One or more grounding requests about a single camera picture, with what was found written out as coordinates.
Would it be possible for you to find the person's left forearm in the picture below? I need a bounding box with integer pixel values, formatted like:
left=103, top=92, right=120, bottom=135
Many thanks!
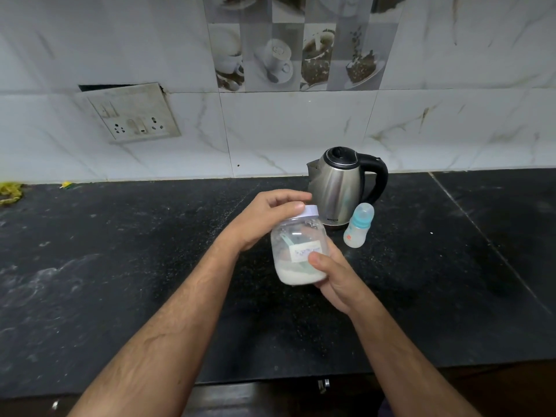
left=67, top=236, right=244, bottom=417

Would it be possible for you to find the clear bottle cap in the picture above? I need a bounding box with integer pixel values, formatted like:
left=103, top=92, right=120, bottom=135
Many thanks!
left=350, top=202, right=375, bottom=224

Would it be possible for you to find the pale green measuring scoop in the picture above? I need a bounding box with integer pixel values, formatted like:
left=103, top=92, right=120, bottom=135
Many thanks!
left=280, top=234, right=316, bottom=275

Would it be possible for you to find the stainless steel electric kettle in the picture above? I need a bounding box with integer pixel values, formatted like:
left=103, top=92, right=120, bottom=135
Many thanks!
left=306, top=146, right=389, bottom=226

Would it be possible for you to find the clear jar of white powder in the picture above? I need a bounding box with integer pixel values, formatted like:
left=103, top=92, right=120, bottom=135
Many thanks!
left=270, top=215, right=329, bottom=286

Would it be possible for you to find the coffee print decorative tile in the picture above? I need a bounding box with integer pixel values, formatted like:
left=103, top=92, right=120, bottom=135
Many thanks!
left=202, top=0, right=409, bottom=93

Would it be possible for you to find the person's right forearm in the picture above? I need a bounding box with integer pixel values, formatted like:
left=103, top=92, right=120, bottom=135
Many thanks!
left=347, top=298, right=483, bottom=417

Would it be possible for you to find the person's left hand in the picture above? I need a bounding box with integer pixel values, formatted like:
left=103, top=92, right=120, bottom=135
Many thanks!
left=225, top=189, right=313, bottom=253

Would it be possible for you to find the white wall socket plate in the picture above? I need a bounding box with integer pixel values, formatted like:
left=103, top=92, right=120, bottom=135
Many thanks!
left=78, top=82, right=182, bottom=144

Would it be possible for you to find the person's right hand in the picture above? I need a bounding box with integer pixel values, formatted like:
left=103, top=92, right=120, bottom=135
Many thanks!
left=307, top=237, right=375, bottom=319

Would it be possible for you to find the clear baby bottle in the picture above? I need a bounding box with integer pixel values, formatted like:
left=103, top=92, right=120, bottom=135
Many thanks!
left=343, top=226, right=370, bottom=249

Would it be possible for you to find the yellow green scrubber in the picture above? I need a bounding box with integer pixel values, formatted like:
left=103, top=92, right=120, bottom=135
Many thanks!
left=0, top=182, right=25, bottom=207

